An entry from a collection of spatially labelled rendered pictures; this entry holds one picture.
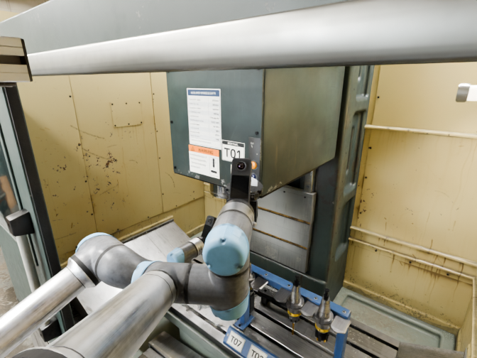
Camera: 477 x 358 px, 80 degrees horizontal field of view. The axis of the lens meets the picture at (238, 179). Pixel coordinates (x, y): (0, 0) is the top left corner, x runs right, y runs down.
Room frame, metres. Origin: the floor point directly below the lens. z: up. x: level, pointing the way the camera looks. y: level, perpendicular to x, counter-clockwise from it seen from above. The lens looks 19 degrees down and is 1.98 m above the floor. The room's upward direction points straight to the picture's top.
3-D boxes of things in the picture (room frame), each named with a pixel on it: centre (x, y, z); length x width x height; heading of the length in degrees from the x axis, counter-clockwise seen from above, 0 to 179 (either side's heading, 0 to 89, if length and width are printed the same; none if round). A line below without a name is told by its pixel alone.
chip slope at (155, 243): (1.63, 0.57, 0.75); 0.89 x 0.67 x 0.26; 141
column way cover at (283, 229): (1.56, -0.23, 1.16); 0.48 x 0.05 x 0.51; 51
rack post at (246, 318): (1.06, -0.03, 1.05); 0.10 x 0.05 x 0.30; 141
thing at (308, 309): (0.81, -0.25, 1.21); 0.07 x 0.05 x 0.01; 141
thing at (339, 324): (0.74, -0.34, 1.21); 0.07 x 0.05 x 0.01; 141
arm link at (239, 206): (0.53, 0.00, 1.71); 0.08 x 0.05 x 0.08; 81
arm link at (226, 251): (0.45, 0.02, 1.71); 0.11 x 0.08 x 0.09; 171
